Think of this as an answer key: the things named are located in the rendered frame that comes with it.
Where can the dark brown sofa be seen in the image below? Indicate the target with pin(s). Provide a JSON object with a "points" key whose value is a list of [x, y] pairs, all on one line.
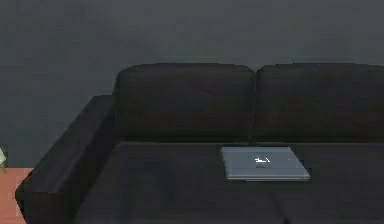
{"points": [[173, 106]]}

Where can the grey closed laptop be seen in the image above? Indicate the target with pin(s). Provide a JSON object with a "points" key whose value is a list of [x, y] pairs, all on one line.
{"points": [[263, 164]]}

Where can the pale green plant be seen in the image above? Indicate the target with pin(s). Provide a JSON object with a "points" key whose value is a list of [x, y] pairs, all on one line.
{"points": [[1, 158]]}

